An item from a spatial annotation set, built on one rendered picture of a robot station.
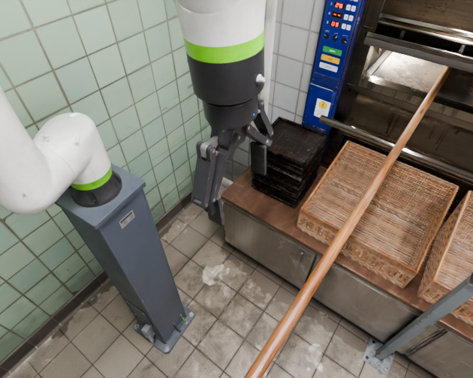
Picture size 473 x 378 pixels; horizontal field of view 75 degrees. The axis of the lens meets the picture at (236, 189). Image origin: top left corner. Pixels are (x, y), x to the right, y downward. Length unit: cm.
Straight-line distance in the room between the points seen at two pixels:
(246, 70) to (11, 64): 110
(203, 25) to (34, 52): 110
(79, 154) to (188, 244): 153
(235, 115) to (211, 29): 11
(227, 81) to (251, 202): 139
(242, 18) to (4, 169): 56
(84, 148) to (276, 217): 109
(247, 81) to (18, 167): 52
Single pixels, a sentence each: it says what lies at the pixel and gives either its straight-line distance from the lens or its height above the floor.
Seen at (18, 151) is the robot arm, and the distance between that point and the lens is 73.
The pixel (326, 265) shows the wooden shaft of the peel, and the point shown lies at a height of 120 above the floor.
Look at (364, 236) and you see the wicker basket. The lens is 170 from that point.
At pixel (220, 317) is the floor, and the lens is 203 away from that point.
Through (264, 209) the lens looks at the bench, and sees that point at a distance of 169.
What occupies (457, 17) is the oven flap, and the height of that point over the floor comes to 150.
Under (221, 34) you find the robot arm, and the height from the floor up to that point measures 178.
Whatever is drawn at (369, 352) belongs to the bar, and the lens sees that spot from 210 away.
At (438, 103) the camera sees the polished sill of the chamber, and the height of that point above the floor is 118.
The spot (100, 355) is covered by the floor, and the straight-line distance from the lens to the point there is 211.
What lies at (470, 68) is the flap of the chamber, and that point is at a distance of 136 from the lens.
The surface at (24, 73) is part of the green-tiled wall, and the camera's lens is 140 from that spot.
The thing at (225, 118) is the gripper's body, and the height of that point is 168.
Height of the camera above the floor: 191
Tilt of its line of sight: 48 degrees down
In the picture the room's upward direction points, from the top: straight up
